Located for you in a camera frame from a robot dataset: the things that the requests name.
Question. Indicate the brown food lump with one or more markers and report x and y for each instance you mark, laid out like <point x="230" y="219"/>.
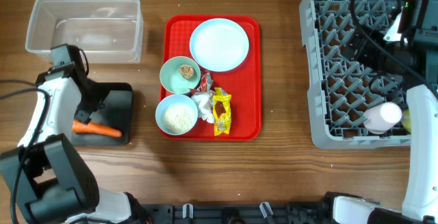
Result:
<point x="186" y="71"/>

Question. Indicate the white rice grains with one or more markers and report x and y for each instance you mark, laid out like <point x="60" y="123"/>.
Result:
<point x="178" y="118"/>

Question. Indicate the black waste tray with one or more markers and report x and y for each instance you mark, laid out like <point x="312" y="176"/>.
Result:
<point x="115" y="112"/>

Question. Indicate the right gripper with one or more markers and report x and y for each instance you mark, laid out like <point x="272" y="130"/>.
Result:
<point x="365" y="53"/>

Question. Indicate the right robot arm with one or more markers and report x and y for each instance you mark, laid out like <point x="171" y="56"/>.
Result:
<point x="408" y="51"/>

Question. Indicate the yellow snack wrapper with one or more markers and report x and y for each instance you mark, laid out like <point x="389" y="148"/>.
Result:
<point x="221" y="112"/>

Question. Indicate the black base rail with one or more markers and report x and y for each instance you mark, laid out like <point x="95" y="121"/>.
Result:
<point x="262" y="213"/>

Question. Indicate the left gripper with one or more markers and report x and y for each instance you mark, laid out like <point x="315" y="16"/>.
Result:
<point x="101" y="93"/>

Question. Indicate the grey dishwasher rack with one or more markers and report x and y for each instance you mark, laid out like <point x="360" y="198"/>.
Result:
<point x="341" y="90"/>

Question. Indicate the red serving tray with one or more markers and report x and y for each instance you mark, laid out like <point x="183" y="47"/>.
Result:
<point x="243" y="82"/>

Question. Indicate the crumpled white tissue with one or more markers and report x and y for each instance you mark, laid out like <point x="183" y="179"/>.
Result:
<point x="204" y="103"/>

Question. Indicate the clear plastic bin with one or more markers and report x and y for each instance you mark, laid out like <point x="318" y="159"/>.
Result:
<point x="109" y="31"/>

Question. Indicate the orange carrot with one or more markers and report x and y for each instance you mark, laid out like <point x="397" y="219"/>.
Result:
<point x="93" y="128"/>

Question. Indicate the red foil wrapper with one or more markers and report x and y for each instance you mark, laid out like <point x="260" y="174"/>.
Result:
<point x="205" y="84"/>

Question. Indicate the mint green bowl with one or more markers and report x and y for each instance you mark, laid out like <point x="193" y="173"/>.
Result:
<point x="173" y="81"/>

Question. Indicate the light blue rice bowl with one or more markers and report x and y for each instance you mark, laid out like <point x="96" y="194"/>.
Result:
<point x="173" y="99"/>

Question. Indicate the pink cup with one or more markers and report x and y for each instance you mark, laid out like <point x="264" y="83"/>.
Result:
<point x="381" y="118"/>

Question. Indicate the yellow cup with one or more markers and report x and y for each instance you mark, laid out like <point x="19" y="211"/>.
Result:
<point x="406" y="120"/>

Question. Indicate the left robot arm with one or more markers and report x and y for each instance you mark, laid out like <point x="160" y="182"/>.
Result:
<point x="49" y="182"/>

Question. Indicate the light blue plate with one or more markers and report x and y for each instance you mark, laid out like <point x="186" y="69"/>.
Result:
<point x="219" y="45"/>

